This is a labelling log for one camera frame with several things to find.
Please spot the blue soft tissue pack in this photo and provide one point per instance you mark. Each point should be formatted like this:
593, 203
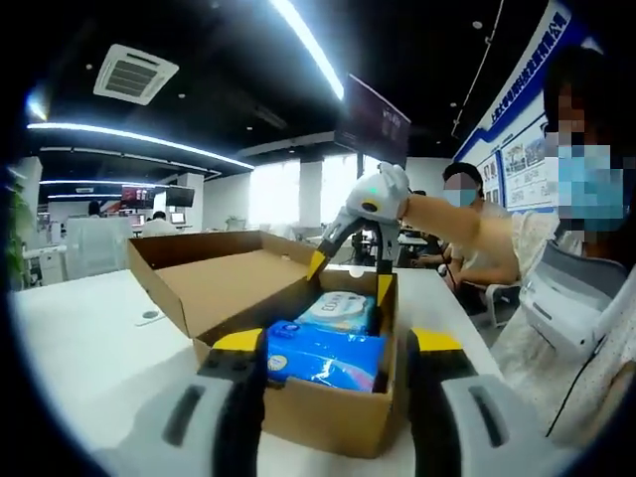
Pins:
318, 355

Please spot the white office chair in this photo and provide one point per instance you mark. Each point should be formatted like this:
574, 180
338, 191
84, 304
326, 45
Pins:
497, 293

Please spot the dark hanging banner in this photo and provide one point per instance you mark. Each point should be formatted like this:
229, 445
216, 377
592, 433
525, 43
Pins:
372, 119

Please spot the white ceiling air conditioner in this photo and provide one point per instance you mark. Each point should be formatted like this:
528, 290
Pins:
135, 74

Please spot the grey desk partition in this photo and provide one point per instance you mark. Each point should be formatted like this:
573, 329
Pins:
97, 248

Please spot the red display screen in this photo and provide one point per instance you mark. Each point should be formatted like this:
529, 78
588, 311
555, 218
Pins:
141, 194

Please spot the brown cardboard shoe box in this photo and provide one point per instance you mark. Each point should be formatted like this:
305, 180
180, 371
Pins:
323, 422

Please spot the ceiling light strip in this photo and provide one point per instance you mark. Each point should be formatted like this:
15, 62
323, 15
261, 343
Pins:
139, 139
310, 45

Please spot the person's white patterned dress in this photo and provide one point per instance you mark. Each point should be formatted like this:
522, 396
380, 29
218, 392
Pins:
526, 348

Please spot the white wet wipes pack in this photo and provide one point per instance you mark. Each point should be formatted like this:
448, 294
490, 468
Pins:
333, 310

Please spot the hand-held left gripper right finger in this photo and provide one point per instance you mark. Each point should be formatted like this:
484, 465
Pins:
447, 417

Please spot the white chest device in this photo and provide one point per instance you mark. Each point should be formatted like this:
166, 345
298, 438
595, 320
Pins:
566, 298

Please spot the blue white wall poster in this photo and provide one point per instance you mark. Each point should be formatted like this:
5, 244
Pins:
522, 164

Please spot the black monitor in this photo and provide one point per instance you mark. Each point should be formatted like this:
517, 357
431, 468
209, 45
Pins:
180, 197

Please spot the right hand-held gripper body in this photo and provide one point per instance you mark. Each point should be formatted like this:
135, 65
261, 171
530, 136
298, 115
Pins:
382, 191

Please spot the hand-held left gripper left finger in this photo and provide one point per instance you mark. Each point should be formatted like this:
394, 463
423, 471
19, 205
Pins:
208, 417

